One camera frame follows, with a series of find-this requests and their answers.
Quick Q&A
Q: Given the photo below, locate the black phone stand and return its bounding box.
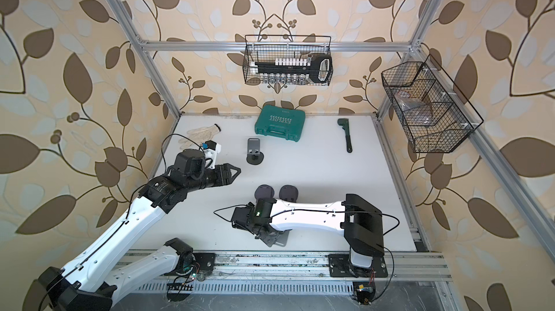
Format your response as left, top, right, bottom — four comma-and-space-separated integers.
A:
258, 227, 289, 247
246, 137, 264, 165

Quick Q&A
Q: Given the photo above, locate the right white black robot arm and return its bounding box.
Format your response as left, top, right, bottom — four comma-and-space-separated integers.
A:
231, 194, 400, 278

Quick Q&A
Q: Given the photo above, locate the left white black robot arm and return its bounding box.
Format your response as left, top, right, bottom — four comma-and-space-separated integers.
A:
36, 149, 241, 310

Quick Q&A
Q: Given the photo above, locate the purple phone stand front left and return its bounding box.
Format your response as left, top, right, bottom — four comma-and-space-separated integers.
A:
254, 185, 275, 201

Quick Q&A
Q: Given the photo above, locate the purple phone stand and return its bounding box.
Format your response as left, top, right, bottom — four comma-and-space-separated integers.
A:
279, 185, 299, 203
254, 185, 275, 201

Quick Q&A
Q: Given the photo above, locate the purple phone stand front right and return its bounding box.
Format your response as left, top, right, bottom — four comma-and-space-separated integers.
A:
279, 185, 299, 203

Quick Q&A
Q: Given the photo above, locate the white work glove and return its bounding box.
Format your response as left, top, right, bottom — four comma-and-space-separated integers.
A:
179, 124, 221, 150

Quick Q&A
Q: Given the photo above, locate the green plastic tool case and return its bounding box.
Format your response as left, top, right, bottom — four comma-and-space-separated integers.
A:
254, 106, 306, 142

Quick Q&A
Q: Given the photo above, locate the black socket set holder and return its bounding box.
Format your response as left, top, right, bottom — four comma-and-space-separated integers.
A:
245, 54, 333, 85

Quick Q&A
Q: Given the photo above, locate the green black hand tool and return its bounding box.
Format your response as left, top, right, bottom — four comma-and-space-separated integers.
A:
338, 118, 353, 153

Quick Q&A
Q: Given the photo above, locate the clear plastic bag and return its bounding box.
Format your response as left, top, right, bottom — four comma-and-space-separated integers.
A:
395, 91, 433, 126

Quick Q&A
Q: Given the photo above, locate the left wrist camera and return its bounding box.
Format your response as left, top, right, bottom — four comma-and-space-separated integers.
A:
202, 140, 221, 169

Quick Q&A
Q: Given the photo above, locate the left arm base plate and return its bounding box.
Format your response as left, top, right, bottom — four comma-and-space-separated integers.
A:
164, 253, 216, 277

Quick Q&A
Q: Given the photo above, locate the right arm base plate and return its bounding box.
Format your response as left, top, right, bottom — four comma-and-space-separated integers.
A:
328, 253, 389, 278

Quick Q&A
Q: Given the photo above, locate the black wire basket back wall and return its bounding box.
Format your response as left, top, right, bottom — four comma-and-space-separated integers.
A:
242, 33, 333, 87

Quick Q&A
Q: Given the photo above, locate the black wire basket wall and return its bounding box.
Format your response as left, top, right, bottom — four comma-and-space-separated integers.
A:
381, 55, 484, 153
242, 33, 333, 87

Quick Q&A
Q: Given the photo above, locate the black wire basket right wall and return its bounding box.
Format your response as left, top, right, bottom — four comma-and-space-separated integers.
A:
381, 55, 484, 153

